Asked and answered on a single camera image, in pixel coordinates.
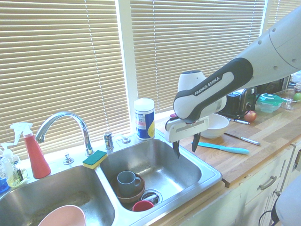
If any white kitchen cabinet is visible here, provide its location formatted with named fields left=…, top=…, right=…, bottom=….
left=162, top=141, right=301, bottom=226

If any metal drain strainer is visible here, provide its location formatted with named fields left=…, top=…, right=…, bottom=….
left=141, top=189, right=163, bottom=206

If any blue dish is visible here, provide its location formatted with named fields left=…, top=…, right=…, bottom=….
left=0, top=178, right=10, bottom=194

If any black and steel toaster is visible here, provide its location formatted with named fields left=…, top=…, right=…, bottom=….
left=225, top=86, right=258, bottom=116

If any small silver utensil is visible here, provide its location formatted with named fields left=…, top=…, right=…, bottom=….
left=227, top=117, right=251, bottom=125

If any white wipes canister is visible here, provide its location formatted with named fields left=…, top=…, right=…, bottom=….
left=133, top=98, right=156, bottom=141

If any grey mug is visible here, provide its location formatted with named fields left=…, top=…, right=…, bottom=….
left=117, top=171, right=142, bottom=197

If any black cable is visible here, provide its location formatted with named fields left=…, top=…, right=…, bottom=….
left=258, top=209, right=278, bottom=226

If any wide beige window blind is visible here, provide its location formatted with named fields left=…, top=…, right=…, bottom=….
left=129, top=0, right=269, bottom=114
left=0, top=0, right=131, bottom=161

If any chrome curved faucet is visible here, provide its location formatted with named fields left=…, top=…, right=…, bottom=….
left=35, top=111, right=95, bottom=156

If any red apple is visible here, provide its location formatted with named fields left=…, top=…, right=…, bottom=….
left=243, top=110, right=257, bottom=122

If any metal drawer handle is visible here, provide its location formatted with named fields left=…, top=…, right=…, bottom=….
left=259, top=175, right=278, bottom=191

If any brown wooden bowl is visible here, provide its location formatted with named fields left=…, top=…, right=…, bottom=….
left=110, top=173, right=146, bottom=204

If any white ceramic bowl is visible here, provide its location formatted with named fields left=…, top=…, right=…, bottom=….
left=201, top=113, right=230, bottom=139

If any red cup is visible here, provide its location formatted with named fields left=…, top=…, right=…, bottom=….
left=132, top=200, right=155, bottom=212

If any chrome sink dispenser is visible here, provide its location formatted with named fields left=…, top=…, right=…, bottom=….
left=103, top=131, right=115, bottom=151

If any red spray bottle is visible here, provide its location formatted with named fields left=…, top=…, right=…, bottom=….
left=10, top=122, right=52, bottom=179

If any clear pump soap bottle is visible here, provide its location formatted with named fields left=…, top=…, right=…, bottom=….
left=0, top=142, right=15, bottom=186

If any chrome faucet knob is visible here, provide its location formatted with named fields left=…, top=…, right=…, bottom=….
left=63, top=152, right=75, bottom=165

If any stainless steel double sink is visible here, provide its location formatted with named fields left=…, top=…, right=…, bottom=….
left=0, top=131, right=223, bottom=226

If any turquoise serrated knife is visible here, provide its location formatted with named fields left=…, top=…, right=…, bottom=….
left=197, top=141, right=250, bottom=155

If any pink bowl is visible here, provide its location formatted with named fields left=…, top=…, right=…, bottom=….
left=37, top=205, right=87, bottom=226

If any green lidded plastic container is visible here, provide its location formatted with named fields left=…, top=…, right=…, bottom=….
left=255, top=93, right=285, bottom=113

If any green and yellow sponge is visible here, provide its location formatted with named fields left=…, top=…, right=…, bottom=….
left=82, top=150, right=108, bottom=170

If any clear glass dish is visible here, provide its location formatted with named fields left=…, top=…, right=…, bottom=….
left=281, top=88, right=301, bottom=111

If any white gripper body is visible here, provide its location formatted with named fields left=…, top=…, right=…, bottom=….
left=164, top=116, right=210, bottom=143

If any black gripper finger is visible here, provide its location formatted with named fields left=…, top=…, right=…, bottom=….
left=172, top=140, right=181, bottom=160
left=191, top=132, right=202, bottom=153

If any yellowish glass bottle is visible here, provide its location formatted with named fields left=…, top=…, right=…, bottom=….
left=7, top=160, right=29, bottom=188

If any narrow beige window blind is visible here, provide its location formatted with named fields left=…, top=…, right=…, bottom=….
left=265, top=0, right=301, bottom=31

